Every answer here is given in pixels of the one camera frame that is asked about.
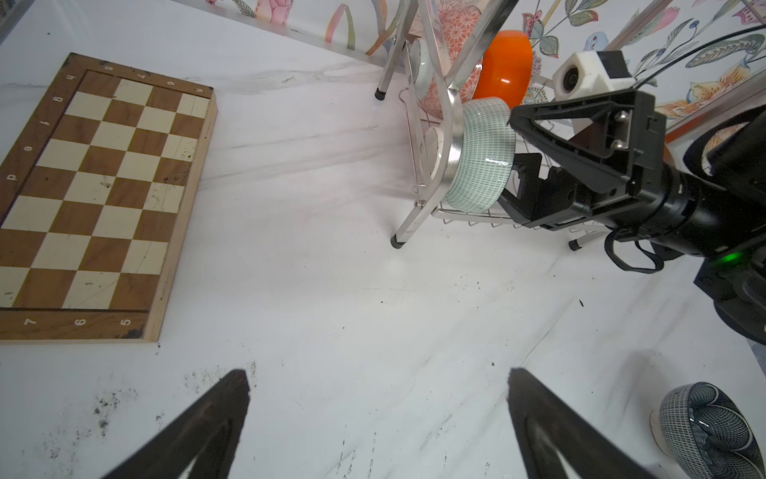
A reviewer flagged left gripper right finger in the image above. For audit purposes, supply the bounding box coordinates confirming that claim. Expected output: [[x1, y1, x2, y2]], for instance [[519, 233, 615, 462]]
[[508, 368, 651, 478]]

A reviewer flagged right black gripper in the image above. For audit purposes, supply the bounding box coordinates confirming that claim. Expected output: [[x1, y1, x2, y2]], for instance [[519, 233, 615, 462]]
[[499, 89, 712, 257]]

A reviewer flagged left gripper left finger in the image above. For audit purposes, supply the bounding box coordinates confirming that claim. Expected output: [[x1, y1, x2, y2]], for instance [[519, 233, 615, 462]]
[[107, 369, 251, 478]]

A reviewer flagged pale green ceramic bowl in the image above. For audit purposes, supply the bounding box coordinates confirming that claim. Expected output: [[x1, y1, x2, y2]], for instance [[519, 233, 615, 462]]
[[445, 98, 517, 215]]

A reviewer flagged orange plastic bowl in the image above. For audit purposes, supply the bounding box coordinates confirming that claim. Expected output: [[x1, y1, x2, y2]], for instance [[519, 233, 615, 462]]
[[473, 30, 534, 109]]

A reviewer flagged dark floral ceramic bowl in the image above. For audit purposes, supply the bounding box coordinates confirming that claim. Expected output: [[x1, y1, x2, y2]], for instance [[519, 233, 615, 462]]
[[650, 382, 765, 479]]

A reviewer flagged chrome two-tier dish rack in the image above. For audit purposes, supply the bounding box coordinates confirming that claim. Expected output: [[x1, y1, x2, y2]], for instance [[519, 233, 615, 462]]
[[373, 0, 612, 251]]

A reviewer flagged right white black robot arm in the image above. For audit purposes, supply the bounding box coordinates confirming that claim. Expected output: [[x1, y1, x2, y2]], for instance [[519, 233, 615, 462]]
[[500, 89, 765, 343]]

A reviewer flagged wooden chessboard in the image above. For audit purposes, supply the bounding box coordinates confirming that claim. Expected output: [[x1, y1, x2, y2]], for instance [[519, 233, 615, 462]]
[[1, 53, 217, 342]]

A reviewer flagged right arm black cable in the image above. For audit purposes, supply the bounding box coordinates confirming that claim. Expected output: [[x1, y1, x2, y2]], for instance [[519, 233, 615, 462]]
[[602, 23, 766, 275]]

